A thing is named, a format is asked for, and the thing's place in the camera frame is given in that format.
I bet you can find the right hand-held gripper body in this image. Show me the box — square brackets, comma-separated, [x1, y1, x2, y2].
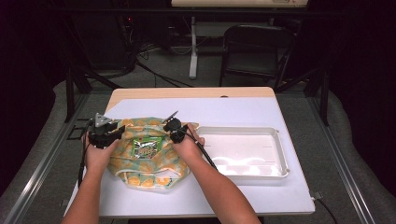
[163, 110, 189, 144]

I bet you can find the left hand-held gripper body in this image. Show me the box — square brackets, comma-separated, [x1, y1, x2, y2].
[88, 112, 118, 149]

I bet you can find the green snack packet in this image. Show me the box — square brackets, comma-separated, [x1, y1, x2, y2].
[132, 135, 163, 161]

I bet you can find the lemon print drawstring bag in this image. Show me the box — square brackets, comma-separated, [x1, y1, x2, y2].
[106, 116, 200, 191]

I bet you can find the white plastic tray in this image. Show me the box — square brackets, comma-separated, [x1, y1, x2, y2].
[195, 125, 290, 179]

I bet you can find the person's left hand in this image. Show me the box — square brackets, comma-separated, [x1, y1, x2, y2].
[83, 136, 120, 174]

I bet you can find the person's right hand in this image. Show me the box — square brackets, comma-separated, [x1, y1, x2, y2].
[172, 132, 205, 162]

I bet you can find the white table sheet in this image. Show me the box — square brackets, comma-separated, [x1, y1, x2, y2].
[64, 96, 316, 220]

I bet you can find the black metal stand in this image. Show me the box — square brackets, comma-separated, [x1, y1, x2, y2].
[275, 66, 331, 127]
[60, 18, 122, 124]

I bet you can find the white desk leg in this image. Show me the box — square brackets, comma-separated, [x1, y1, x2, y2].
[189, 16, 199, 80]

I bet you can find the black folding chair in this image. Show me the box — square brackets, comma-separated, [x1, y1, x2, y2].
[219, 24, 297, 91]

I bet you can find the beige desk top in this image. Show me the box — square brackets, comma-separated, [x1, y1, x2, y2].
[171, 0, 307, 8]

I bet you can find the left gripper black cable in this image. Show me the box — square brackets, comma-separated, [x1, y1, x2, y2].
[78, 119, 94, 188]

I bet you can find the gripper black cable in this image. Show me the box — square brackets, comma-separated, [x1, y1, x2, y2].
[78, 119, 94, 188]
[183, 125, 219, 171]

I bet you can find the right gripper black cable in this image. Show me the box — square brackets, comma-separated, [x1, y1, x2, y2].
[183, 125, 219, 171]

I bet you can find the black floor cable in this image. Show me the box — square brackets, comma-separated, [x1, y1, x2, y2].
[135, 60, 194, 88]

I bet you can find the aluminium floor rail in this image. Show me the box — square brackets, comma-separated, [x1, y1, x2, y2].
[3, 92, 92, 224]
[306, 96, 377, 224]

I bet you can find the black cable with plug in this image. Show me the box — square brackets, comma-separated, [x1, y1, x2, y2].
[311, 191, 339, 224]

